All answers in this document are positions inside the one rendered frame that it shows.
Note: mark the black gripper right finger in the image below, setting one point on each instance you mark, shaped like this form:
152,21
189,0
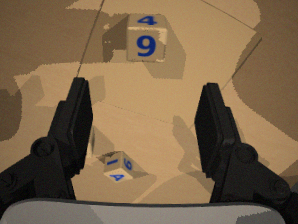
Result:
233,165

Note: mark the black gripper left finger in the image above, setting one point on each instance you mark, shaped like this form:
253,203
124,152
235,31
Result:
56,158

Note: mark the beige block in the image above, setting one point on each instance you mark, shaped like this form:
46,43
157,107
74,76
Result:
90,148
146,38
118,167

